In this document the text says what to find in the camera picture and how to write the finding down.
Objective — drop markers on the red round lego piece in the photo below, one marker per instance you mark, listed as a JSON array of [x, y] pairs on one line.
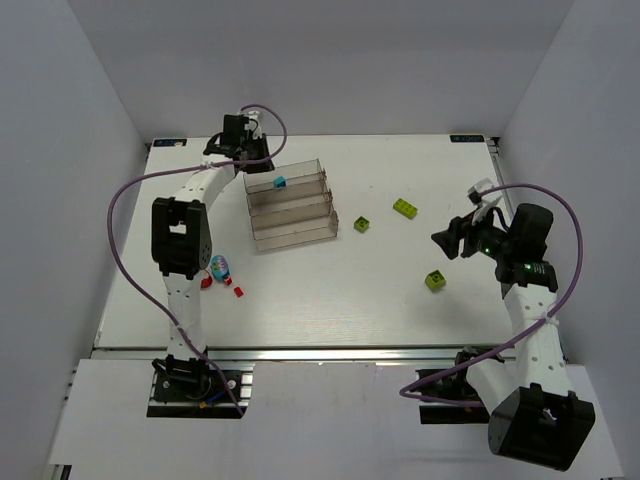
[[207, 281]]

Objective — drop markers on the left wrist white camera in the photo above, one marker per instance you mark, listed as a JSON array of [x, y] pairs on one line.
[[253, 128]]

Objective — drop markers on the right blue table label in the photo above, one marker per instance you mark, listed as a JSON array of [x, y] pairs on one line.
[[466, 138]]

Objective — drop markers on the teal round lego piece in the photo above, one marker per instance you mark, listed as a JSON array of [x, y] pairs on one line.
[[219, 267]]

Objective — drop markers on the green 2x4 lego brick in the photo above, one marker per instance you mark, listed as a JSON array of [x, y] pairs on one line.
[[405, 208]]

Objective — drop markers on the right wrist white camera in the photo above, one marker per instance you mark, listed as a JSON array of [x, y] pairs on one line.
[[482, 197]]

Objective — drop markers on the left blue table label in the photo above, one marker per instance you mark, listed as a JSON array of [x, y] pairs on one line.
[[169, 143]]

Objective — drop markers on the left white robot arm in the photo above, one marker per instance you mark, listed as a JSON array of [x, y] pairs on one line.
[[181, 242]]

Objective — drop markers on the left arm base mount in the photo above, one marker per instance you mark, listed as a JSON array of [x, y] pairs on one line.
[[193, 389]]

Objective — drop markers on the green 2x2 lego brick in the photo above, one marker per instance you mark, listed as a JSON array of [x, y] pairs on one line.
[[361, 224]]

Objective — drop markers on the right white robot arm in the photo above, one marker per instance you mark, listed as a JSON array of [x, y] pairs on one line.
[[535, 415]]

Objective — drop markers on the wrist white camera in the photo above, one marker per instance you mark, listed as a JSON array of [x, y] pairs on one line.
[[253, 128], [482, 197]]

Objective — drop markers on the blue table label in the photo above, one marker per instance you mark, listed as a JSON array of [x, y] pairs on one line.
[[169, 143], [466, 138]]

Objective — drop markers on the small teal lego brick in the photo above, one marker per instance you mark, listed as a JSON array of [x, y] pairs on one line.
[[280, 183]]

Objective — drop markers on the green lego brick near right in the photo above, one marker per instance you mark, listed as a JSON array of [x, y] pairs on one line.
[[435, 281]]

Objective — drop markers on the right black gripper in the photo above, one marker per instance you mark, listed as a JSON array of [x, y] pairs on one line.
[[463, 240]]

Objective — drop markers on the clear tiered acrylic container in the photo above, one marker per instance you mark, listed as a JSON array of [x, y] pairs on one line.
[[301, 213]]

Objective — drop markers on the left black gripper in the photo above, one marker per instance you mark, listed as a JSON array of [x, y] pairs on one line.
[[256, 160]]

